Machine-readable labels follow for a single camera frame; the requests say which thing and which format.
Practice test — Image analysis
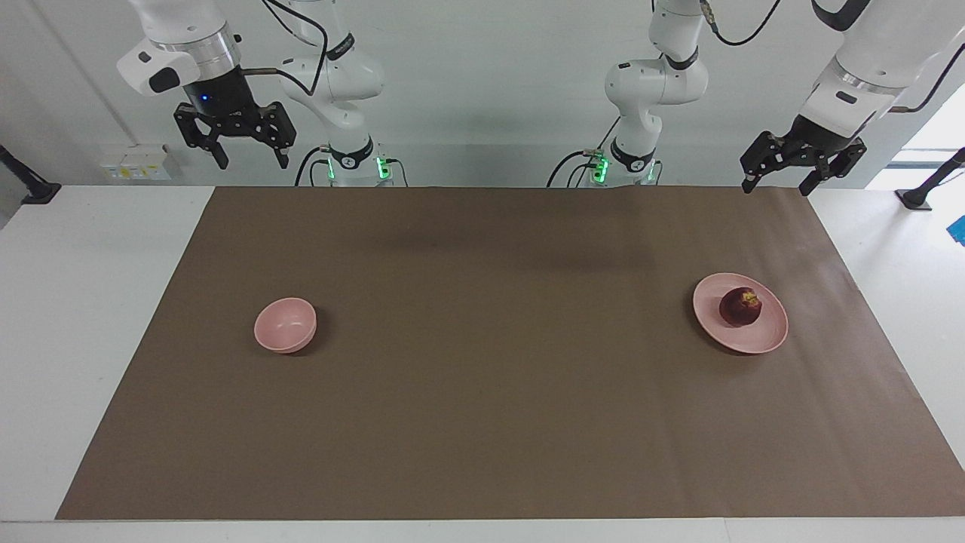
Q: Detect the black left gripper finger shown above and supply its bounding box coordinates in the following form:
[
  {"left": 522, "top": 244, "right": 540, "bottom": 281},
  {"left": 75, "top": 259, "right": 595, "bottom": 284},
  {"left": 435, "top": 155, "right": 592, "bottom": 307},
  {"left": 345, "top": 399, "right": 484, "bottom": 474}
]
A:
[
  {"left": 740, "top": 131, "right": 789, "bottom": 194},
  {"left": 799, "top": 143, "right": 867, "bottom": 196}
]

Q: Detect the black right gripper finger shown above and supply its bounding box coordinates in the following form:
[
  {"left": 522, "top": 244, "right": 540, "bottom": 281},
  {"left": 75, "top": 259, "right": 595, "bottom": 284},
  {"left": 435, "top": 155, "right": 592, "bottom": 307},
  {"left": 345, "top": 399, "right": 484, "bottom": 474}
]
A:
[
  {"left": 175, "top": 104, "right": 229, "bottom": 170},
  {"left": 260, "top": 100, "right": 296, "bottom": 170}
]

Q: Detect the dark red apple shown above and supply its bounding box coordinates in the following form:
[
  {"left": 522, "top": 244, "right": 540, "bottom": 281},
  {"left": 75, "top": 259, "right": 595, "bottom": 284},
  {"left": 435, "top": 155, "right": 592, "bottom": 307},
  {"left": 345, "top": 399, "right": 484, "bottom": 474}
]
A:
[{"left": 719, "top": 287, "right": 763, "bottom": 328}]

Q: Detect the pink bowl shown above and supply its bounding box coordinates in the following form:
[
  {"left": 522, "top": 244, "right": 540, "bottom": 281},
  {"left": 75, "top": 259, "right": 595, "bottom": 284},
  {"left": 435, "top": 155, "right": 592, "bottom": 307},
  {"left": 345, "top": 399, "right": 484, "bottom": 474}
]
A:
[{"left": 253, "top": 297, "right": 318, "bottom": 354}]

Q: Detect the pink plate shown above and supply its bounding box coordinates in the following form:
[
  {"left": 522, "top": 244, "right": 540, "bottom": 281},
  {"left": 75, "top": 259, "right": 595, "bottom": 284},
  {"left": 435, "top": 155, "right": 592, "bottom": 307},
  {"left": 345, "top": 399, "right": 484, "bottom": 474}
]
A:
[{"left": 693, "top": 272, "right": 789, "bottom": 354}]

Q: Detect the black clamp stand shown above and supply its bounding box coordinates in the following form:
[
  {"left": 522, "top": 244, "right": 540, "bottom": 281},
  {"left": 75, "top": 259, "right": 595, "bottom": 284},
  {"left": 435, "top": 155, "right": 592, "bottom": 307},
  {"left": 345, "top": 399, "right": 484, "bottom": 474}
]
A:
[
  {"left": 896, "top": 147, "right": 965, "bottom": 211},
  {"left": 0, "top": 143, "right": 63, "bottom": 205}
]

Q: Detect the bright window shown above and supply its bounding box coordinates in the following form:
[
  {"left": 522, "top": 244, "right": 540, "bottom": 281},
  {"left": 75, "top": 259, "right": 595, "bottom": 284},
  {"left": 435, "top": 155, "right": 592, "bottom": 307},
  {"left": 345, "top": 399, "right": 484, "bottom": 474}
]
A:
[{"left": 865, "top": 81, "right": 965, "bottom": 191}]

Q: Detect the brown paper table mat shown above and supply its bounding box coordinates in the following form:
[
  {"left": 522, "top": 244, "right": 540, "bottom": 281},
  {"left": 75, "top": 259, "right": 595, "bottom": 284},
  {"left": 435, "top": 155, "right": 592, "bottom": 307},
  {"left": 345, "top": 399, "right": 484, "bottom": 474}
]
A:
[{"left": 55, "top": 186, "right": 965, "bottom": 521}]

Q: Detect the white wall socket box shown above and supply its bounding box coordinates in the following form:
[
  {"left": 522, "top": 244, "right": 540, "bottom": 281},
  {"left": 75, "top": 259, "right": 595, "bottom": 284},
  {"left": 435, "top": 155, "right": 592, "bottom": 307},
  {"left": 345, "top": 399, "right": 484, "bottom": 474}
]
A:
[{"left": 100, "top": 144, "right": 173, "bottom": 183}]

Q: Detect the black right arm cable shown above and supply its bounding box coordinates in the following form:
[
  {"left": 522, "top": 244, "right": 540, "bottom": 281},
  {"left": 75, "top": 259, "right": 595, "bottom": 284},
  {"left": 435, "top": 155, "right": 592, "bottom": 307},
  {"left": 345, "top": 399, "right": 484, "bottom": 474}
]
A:
[{"left": 241, "top": 0, "right": 330, "bottom": 97}]

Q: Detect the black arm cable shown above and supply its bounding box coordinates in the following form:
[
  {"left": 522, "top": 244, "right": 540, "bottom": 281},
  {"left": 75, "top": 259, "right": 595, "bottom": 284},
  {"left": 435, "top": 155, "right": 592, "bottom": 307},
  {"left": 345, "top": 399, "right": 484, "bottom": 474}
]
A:
[
  {"left": 241, "top": 0, "right": 330, "bottom": 97},
  {"left": 700, "top": 0, "right": 965, "bottom": 114}
]

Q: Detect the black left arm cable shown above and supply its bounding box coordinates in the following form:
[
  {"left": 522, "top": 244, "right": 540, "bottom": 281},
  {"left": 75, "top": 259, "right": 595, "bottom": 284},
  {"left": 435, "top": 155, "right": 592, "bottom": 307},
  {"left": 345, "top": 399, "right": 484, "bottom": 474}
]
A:
[{"left": 700, "top": 0, "right": 965, "bottom": 114}]

